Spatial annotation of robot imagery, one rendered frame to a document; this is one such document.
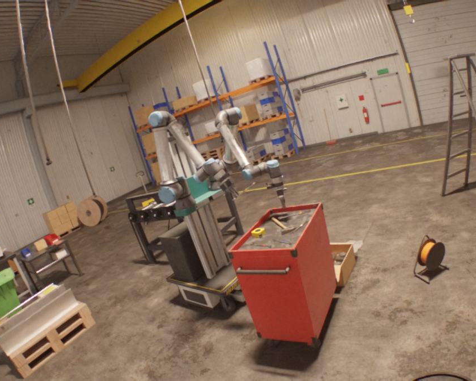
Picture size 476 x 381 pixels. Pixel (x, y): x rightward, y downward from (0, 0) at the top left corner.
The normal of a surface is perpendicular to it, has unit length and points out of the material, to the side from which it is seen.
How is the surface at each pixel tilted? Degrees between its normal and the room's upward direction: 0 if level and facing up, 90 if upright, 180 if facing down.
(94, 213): 90
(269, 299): 90
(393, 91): 90
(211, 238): 90
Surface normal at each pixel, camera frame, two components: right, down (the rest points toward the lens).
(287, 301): -0.47, 0.33
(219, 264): 0.75, -0.08
